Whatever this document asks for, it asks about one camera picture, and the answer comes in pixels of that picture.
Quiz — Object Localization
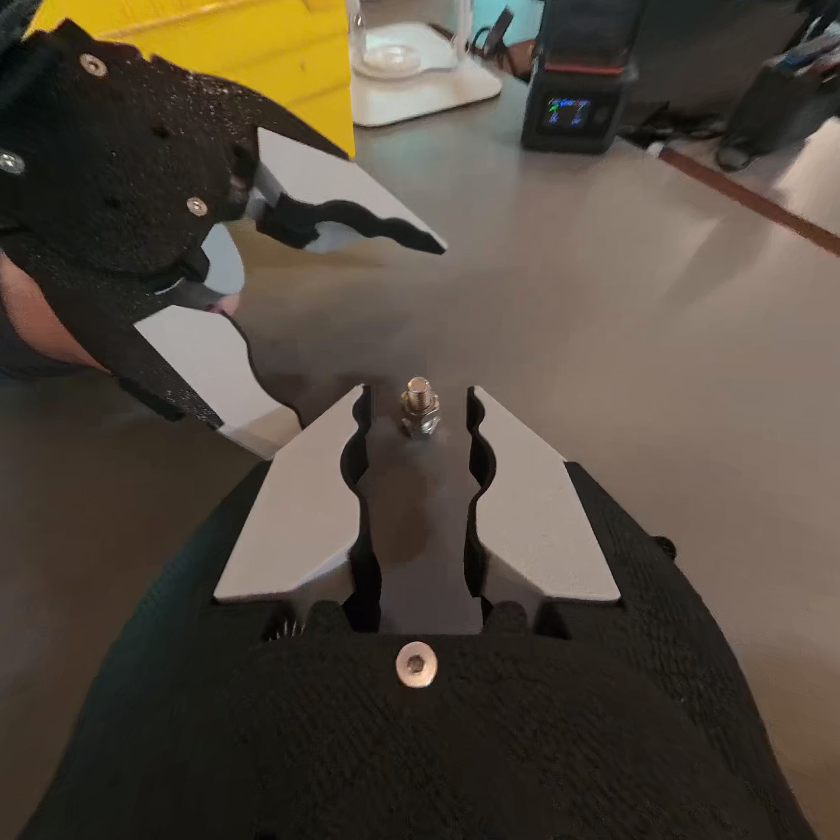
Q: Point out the person's left hand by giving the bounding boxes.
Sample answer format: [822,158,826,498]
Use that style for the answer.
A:
[0,252,112,375]

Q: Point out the black bag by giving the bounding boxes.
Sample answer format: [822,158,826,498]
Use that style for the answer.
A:
[714,26,840,173]

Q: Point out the yellow plastic bin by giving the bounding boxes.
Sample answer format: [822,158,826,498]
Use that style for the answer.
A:
[29,0,357,160]

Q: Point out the black cables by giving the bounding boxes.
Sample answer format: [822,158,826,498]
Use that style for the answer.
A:
[617,98,723,142]

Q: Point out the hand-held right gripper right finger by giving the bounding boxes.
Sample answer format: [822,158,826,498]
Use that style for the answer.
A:
[465,385,622,631]

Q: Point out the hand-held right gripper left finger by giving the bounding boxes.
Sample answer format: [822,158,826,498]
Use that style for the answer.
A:
[213,385,383,634]

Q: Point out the black cable plug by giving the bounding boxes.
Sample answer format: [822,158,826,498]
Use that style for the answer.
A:
[467,7,526,80]

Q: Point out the black portable power station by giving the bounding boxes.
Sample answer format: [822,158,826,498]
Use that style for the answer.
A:
[520,0,641,156]

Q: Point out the steel hex bolt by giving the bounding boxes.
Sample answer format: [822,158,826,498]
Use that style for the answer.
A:
[398,375,442,441]

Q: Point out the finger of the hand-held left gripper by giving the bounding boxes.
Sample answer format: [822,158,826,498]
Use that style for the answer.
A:
[244,126,448,257]
[133,303,306,460]

